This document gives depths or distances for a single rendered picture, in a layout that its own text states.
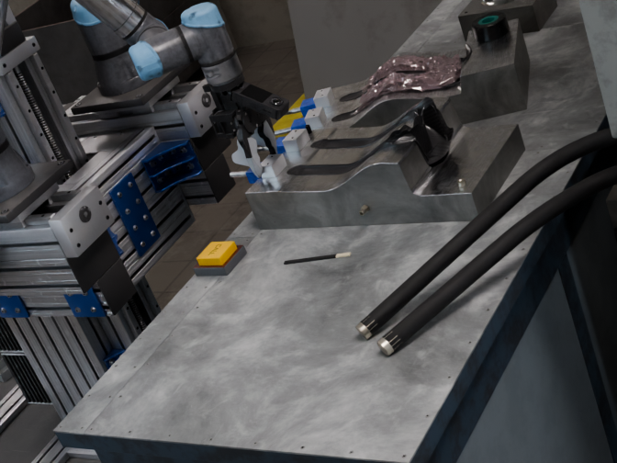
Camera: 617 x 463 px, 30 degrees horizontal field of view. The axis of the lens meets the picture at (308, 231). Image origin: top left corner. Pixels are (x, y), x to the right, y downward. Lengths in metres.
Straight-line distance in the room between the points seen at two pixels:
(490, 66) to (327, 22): 2.68
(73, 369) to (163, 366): 0.91
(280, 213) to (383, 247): 0.28
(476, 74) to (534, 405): 0.76
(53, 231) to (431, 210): 0.76
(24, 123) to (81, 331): 0.54
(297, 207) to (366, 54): 2.78
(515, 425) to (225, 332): 0.54
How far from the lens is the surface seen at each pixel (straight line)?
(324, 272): 2.14
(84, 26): 2.74
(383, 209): 2.20
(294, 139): 2.44
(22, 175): 2.44
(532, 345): 2.06
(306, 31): 5.17
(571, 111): 2.44
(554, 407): 2.15
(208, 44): 2.27
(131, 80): 2.74
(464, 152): 2.26
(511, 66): 2.46
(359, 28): 5.03
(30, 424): 3.34
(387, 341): 1.83
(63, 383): 3.03
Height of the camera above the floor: 1.81
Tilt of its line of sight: 26 degrees down
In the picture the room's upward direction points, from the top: 22 degrees counter-clockwise
